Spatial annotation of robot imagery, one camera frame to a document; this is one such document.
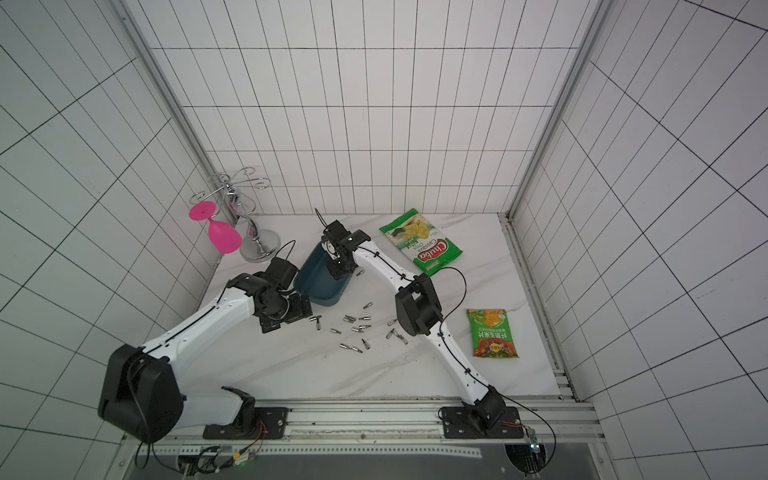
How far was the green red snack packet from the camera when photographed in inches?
33.4

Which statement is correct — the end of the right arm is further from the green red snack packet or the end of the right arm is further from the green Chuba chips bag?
the green red snack packet

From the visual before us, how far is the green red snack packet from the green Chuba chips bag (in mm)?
228

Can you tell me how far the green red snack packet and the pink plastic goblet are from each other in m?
0.80

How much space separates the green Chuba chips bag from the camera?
1.06 meters

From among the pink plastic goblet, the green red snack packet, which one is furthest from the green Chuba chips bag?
the pink plastic goblet

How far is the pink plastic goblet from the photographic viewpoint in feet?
2.76

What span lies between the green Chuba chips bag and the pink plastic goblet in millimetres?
529
